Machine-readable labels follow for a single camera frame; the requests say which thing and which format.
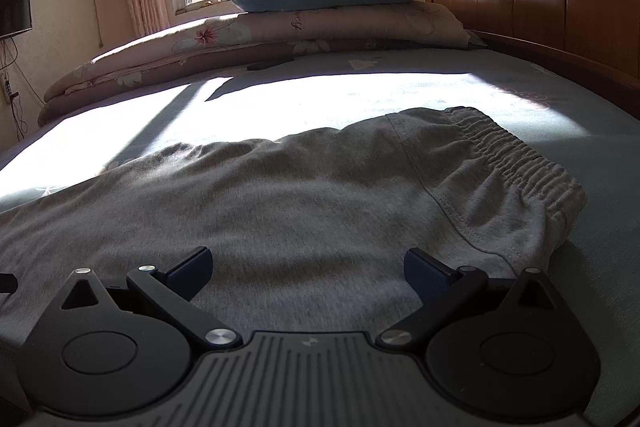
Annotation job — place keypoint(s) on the flat black object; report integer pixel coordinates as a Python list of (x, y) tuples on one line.
[(270, 64)]

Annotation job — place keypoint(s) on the pink floral folded quilt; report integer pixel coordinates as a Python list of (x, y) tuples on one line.
[(250, 37)]

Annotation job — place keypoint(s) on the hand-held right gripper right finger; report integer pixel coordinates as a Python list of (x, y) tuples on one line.
[(425, 274)]

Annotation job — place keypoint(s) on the black wall television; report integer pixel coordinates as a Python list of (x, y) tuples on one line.
[(15, 7)]

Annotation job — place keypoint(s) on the white power strip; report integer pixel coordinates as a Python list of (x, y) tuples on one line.
[(9, 89)]

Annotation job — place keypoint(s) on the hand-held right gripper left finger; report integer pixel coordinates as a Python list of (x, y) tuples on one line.
[(190, 269)]

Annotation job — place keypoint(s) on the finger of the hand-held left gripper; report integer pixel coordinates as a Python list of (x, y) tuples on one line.
[(7, 284)]

